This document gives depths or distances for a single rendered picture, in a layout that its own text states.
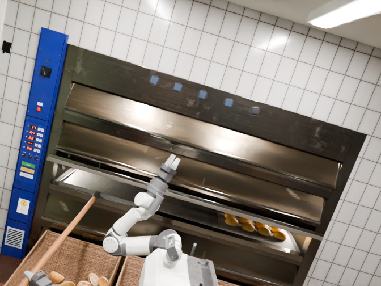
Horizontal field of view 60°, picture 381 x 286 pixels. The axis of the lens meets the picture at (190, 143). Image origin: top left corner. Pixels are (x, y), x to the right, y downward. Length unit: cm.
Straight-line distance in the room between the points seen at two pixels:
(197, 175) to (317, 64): 100
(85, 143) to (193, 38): 95
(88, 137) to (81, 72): 41
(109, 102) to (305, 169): 133
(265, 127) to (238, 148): 22
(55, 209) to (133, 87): 100
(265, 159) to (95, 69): 121
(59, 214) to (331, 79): 197
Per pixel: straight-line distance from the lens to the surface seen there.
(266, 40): 210
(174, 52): 207
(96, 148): 222
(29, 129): 234
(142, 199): 157
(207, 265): 153
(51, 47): 223
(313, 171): 227
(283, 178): 224
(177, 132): 209
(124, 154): 219
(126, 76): 211
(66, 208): 245
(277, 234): 258
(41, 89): 227
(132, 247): 166
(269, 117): 212
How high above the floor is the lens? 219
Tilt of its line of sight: 13 degrees down
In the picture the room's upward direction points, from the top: 17 degrees clockwise
